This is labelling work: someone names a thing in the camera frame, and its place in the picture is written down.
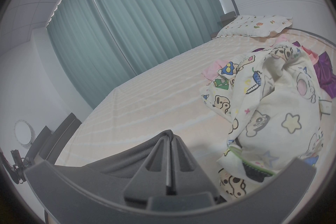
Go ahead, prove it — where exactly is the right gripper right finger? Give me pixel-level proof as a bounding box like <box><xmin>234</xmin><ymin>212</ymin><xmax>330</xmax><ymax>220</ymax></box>
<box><xmin>170</xmin><ymin>136</ymin><xmax>220</xmax><ymax>196</ymax></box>

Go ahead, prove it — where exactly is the blue-green curtain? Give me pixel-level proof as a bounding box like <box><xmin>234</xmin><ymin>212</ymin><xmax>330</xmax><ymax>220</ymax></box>
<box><xmin>84</xmin><ymin>0</ymin><xmax>225</xmax><ymax>76</ymax></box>
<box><xmin>46</xmin><ymin>0</ymin><xmax>137</xmax><ymax>110</ymax></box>

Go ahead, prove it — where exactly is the white printed pyjama top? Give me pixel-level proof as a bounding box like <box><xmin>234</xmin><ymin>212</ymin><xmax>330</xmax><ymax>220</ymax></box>
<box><xmin>199</xmin><ymin>43</ymin><xmax>324</xmax><ymax>202</ymax></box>

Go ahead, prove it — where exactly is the purple garment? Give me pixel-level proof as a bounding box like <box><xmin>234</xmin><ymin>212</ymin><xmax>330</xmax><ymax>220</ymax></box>
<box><xmin>251</xmin><ymin>40</ymin><xmax>336</xmax><ymax>99</ymax></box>

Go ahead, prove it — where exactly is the round white mirror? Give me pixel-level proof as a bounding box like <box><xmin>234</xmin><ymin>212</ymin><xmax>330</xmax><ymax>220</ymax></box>
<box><xmin>14</xmin><ymin>119</ymin><xmax>35</xmax><ymax>148</ymax></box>

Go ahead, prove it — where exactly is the grey bedside table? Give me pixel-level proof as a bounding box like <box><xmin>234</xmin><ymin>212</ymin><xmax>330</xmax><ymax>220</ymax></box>
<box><xmin>211</xmin><ymin>11</ymin><xmax>237</xmax><ymax>39</ymax></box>

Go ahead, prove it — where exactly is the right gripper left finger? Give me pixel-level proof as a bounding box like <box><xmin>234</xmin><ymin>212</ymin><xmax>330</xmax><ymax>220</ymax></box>
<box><xmin>123</xmin><ymin>137</ymin><xmax>169</xmax><ymax>200</ymax></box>

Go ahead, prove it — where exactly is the black T-shirt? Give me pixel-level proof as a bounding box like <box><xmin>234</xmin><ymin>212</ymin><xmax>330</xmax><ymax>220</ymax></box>
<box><xmin>84</xmin><ymin>130</ymin><xmax>175</xmax><ymax>179</ymax></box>

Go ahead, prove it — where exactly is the light pink garment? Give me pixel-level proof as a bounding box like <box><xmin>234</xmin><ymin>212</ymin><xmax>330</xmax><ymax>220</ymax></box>
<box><xmin>202</xmin><ymin>58</ymin><xmax>230</xmax><ymax>80</ymax></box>

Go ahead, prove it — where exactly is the white printed pillow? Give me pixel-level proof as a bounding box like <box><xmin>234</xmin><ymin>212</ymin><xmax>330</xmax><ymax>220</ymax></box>
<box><xmin>215</xmin><ymin>15</ymin><xmax>293</xmax><ymax>38</ymax></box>

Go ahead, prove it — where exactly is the bed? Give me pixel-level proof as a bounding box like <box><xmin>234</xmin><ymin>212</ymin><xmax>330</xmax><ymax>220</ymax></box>
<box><xmin>54</xmin><ymin>0</ymin><xmax>336</xmax><ymax>202</ymax></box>

